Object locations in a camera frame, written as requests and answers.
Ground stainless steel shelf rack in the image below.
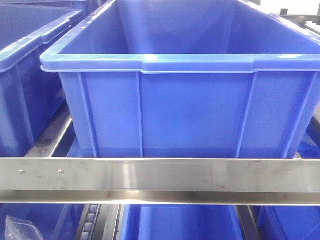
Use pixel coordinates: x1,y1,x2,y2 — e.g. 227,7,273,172
0,103,320,240

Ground large blue plastic crate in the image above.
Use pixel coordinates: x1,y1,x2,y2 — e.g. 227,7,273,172
40,0,320,159

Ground blue crate lower middle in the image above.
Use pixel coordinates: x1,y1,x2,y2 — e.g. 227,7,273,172
120,204,244,240

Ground blue crate upper left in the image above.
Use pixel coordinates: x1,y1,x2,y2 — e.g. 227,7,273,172
0,4,85,157

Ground blue crate lower left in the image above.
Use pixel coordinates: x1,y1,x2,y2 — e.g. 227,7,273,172
0,203,84,240

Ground blue crate lower right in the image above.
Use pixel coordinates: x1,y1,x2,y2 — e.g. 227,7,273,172
251,206,320,240

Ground clear plastic bag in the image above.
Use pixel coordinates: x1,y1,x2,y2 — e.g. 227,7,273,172
5,215,44,240

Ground roller track rail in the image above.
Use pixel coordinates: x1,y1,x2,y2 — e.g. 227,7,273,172
79,204,100,240

